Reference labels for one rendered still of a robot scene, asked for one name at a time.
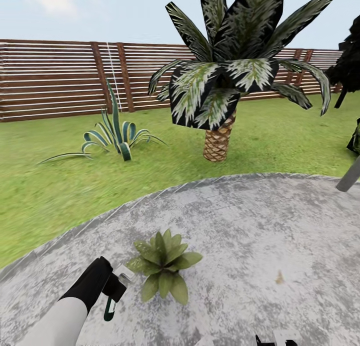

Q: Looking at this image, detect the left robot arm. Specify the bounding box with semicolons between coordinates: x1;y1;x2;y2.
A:
15;256;137;346

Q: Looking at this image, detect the insectifuge atomizer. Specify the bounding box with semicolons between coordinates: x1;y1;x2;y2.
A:
103;296;117;321

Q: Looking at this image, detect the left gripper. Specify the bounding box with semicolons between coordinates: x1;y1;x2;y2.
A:
102;275;127;303

